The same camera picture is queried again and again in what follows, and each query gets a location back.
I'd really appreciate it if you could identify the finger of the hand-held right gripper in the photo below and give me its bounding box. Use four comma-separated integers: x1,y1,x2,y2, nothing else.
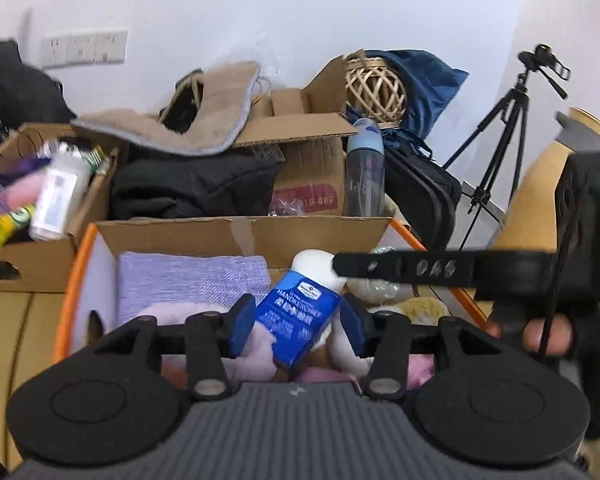
332,249,557,292

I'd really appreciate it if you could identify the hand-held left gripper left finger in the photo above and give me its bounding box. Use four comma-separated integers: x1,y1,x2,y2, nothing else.
87,294,257,402

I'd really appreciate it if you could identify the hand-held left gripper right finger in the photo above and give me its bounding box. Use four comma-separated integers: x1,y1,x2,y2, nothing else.
340,292,511,402

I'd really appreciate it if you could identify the yellow plush toy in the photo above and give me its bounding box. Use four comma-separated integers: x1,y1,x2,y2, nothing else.
400,296,451,326

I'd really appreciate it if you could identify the white plush toy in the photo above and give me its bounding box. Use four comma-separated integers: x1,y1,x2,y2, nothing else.
325,327,376,378

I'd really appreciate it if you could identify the blue tissue packet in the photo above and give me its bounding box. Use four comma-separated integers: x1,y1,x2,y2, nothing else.
254,269,342,372

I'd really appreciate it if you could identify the white round container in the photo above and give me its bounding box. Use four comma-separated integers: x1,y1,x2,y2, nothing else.
292,250,348,295

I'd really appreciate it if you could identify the purple towel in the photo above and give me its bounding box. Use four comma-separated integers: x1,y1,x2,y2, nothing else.
117,252,272,321

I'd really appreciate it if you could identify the red cardboard box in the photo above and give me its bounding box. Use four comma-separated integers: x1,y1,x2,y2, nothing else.
54,216,491,366

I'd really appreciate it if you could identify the person's right hand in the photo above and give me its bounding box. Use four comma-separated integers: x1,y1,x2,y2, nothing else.
486,300,600,443

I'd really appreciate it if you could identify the yellow thermos jug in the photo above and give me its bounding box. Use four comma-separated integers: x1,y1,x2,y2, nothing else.
487,107,600,261

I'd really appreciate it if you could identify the black bag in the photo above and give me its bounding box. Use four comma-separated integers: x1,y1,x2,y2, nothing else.
382,132,463,251

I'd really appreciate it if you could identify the blue water bottle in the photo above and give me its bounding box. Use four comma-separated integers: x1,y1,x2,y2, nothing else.
344,117,386,218

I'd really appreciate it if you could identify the black tripod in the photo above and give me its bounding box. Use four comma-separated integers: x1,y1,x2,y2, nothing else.
442,52,568,253

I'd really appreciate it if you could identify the black clothing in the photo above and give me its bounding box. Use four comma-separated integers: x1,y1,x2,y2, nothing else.
109,152,285,221

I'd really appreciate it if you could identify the open brown cardboard box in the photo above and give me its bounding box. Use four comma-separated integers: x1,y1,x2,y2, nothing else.
232,52,358,218

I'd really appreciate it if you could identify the blue cloth bag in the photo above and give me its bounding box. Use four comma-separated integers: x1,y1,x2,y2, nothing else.
365,49,470,146

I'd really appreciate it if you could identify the wicker ball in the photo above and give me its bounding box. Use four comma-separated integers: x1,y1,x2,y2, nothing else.
344,57,407,123

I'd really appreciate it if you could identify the brown cardboard tray box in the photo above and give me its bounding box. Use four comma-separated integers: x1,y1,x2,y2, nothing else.
0,122,126,293

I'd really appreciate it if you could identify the beige cushion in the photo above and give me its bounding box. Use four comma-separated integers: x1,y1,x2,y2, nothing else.
72,61,262,156

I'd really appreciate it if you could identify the white plastic bottle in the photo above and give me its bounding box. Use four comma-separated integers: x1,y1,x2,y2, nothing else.
29,157,92,242

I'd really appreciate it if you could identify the yellow snack packet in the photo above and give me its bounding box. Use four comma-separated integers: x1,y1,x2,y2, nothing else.
0,205,37,248

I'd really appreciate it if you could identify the purple snack packet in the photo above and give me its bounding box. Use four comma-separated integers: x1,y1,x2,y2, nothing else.
0,157,51,201

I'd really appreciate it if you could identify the black folding trolley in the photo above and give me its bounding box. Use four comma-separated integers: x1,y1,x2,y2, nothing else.
0,0,78,171

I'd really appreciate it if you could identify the white wall socket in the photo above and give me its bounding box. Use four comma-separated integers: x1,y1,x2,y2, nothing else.
96,30,129,64
41,36,70,67
67,33,98,65

